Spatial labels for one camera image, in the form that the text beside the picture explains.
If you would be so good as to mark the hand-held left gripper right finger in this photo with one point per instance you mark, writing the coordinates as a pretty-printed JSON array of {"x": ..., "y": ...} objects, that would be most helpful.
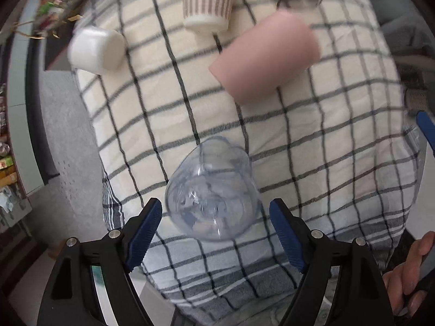
[{"x": 287, "y": 236}]

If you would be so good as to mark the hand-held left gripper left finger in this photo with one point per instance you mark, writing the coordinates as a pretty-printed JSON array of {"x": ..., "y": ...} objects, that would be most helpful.
[{"x": 144, "y": 232}]

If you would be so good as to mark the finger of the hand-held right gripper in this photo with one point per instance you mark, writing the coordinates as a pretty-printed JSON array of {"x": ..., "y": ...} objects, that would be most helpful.
[{"x": 425, "y": 127}]

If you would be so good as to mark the clear plastic cup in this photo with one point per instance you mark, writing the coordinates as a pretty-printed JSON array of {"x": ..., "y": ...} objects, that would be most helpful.
[{"x": 212, "y": 190}]

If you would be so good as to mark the pink cup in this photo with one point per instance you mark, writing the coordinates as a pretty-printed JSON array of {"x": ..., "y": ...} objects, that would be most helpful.
[{"x": 266, "y": 56}]

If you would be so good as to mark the white cup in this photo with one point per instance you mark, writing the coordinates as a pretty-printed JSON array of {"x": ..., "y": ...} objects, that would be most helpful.
[{"x": 96, "y": 50}]

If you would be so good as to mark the striped paper cup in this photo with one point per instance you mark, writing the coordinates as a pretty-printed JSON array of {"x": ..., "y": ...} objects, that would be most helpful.
[{"x": 208, "y": 0}]

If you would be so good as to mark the person's right hand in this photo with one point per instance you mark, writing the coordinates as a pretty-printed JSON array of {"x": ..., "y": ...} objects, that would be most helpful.
[{"x": 406, "y": 275}]

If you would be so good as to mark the checkered cloth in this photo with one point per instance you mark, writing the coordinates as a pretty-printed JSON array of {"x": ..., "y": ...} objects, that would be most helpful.
[{"x": 244, "y": 135}]

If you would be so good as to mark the grey mat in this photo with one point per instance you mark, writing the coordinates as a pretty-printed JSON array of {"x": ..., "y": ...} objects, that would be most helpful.
[{"x": 64, "y": 149}]

